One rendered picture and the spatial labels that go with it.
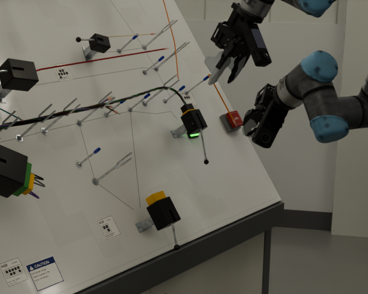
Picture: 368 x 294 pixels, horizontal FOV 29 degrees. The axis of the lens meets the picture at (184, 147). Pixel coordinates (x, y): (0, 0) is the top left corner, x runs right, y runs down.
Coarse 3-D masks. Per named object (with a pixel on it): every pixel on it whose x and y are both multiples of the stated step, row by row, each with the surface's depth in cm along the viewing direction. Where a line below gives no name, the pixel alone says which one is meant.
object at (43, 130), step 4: (72, 100) 157; (68, 104) 158; (80, 104) 156; (64, 108) 159; (76, 108) 157; (60, 116) 160; (56, 120) 162; (52, 124) 163; (44, 128) 165; (48, 128) 164; (44, 132) 165
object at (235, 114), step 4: (232, 112) 216; (236, 112) 217; (228, 116) 214; (232, 116) 215; (236, 116) 216; (228, 120) 216; (236, 120) 215; (240, 120) 217; (232, 124) 214; (236, 124) 214; (240, 124) 216
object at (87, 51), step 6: (96, 36) 183; (102, 36) 184; (78, 42) 181; (90, 42) 184; (96, 42) 182; (102, 42) 183; (108, 42) 185; (84, 48) 188; (90, 48) 186; (96, 48) 184; (102, 48) 184; (108, 48) 185; (84, 54) 187; (90, 54) 187; (90, 60) 187
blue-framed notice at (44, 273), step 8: (32, 264) 146; (40, 264) 147; (48, 264) 148; (56, 264) 150; (32, 272) 145; (40, 272) 146; (48, 272) 147; (56, 272) 149; (32, 280) 144; (40, 280) 145; (48, 280) 147; (56, 280) 148; (40, 288) 144
